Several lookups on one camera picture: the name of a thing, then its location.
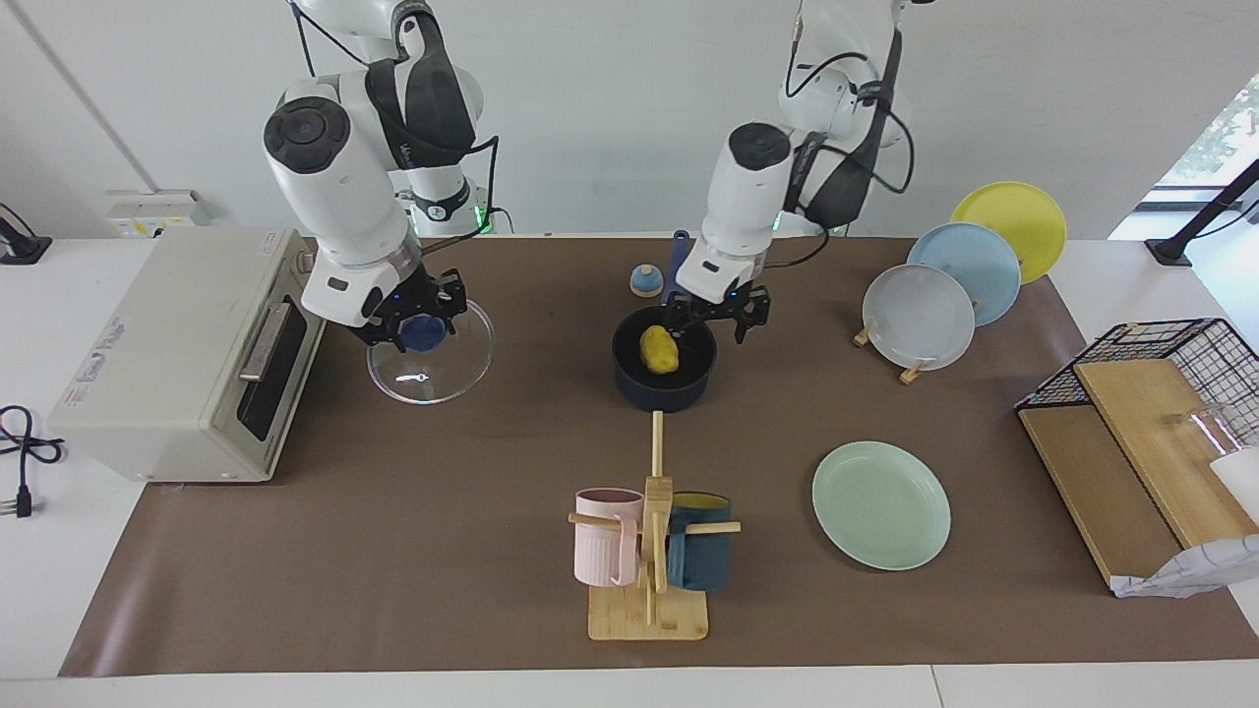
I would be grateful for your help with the wooden mug tree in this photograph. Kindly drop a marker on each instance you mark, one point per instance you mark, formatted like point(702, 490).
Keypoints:
point(649, 615)

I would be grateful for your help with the small round blue timer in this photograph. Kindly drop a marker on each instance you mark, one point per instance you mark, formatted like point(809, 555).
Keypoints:
point(646, 283)

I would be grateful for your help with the white power strip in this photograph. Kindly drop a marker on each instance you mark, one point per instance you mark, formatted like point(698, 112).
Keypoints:
point(157, 214)

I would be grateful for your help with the brown table mat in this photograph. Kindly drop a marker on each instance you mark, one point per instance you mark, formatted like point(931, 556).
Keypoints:
point(443, 551)

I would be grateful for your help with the pale green plate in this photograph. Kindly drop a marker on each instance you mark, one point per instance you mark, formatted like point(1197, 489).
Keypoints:
point(880, 506)

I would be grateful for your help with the beige toaster oven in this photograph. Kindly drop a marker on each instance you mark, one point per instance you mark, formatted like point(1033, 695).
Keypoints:
point(167, 344)

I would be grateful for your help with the wooden plate rack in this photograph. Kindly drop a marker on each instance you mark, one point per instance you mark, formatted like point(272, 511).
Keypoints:
point(912, 374)

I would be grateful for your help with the grey plate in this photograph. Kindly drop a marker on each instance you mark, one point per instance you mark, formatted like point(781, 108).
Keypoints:
point(920, 320)

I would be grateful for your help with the dark teal mug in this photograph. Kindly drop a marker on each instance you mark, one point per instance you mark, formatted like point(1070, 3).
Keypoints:
point(700, 560)

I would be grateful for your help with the wooden shelf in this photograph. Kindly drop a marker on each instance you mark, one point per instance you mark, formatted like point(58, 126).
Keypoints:
point(1102, 482)

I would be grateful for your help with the glass lid with blue knob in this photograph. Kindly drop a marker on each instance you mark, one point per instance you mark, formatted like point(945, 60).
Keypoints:
point(433, 379)

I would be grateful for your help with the clear drinking glass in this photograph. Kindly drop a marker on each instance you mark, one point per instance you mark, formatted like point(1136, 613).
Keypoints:
point(1205, 433)

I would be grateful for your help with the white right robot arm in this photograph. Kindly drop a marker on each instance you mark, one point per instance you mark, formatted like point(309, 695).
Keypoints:
point(334, 187)

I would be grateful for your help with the white crumpled cloth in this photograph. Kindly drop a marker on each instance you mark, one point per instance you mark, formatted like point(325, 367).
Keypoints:
point(1200, 570)

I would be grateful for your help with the light blue plate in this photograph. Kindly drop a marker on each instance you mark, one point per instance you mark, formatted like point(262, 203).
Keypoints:
point(979, 265)

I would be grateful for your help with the yellow potato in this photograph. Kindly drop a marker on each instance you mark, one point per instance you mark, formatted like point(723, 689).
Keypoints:
point(660, 350)

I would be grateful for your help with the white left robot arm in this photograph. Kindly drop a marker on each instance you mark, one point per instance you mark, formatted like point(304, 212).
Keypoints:
point(748, 197)

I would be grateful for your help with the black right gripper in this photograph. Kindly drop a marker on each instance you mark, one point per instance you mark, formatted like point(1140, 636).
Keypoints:
point(418, 295)

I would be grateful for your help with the white cup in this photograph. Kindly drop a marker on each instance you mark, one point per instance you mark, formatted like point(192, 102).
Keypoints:
point(1241, 482)

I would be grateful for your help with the yellow plate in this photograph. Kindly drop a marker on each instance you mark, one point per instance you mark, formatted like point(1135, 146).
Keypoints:
point(1023, 211)

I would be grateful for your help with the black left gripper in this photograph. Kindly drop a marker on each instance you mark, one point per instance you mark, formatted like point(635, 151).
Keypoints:
point(718, 305)

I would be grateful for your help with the pink ribbed mug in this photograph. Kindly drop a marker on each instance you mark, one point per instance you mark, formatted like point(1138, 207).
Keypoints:
point(605, 551)

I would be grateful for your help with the black desk clamp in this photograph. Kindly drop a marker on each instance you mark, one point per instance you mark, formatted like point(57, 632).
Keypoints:
point(20, 248)

